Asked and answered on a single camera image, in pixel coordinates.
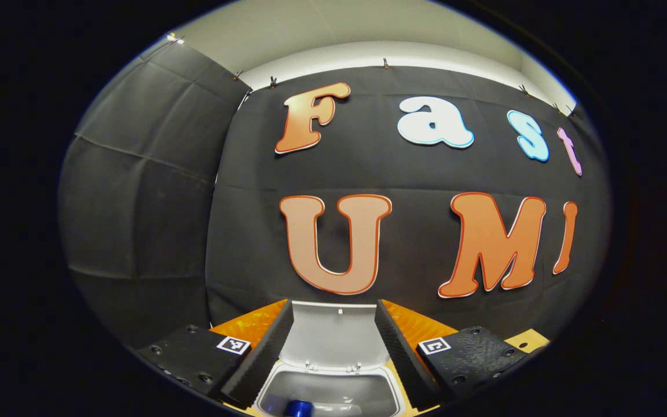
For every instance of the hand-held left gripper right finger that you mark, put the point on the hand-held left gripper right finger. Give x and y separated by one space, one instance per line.
400 359

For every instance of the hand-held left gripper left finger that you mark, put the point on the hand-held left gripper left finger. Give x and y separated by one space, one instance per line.
264 359

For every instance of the blue pop can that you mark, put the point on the blue pop can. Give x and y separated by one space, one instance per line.
299 408

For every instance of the white desktop garbage bin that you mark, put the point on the white desktop garbage bin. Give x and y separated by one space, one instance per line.
333 336

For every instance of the wooden desktop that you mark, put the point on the wooden desktop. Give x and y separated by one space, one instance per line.
533 339

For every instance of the black backdrop cloth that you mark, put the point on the black backdrop cloth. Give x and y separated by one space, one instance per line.
148 202

